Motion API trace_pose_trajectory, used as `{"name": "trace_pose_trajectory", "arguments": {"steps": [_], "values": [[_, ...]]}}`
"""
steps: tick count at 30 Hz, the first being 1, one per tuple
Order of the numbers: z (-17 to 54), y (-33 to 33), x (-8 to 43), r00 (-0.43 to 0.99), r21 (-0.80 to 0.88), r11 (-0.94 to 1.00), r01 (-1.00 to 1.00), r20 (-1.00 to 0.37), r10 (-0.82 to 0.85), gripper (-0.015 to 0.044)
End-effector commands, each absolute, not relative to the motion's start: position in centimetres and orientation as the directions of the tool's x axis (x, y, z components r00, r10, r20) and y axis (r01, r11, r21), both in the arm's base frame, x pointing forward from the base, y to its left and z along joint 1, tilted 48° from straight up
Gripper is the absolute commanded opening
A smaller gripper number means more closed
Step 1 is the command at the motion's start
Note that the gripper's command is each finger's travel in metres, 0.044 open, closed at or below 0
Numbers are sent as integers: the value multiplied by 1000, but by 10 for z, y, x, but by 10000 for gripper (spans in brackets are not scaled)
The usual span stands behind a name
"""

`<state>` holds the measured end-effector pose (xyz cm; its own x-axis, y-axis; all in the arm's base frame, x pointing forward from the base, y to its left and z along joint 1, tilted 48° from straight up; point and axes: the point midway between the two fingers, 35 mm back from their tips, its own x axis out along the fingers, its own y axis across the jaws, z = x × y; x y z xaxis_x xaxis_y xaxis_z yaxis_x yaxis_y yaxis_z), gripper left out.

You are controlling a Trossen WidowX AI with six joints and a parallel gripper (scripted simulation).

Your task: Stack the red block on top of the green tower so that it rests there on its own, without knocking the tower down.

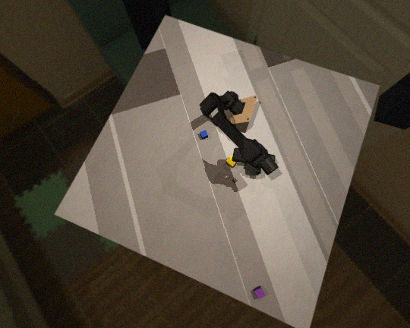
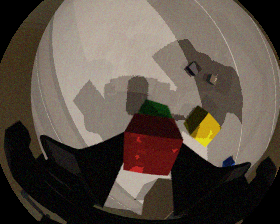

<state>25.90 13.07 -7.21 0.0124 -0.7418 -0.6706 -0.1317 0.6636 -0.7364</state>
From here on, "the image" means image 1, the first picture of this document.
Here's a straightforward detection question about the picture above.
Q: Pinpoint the small blue block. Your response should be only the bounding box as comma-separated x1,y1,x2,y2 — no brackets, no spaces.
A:
200,130,208,140

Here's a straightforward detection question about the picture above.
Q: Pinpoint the small purple block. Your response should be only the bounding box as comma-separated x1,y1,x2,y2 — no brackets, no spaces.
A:
254,286,265,299

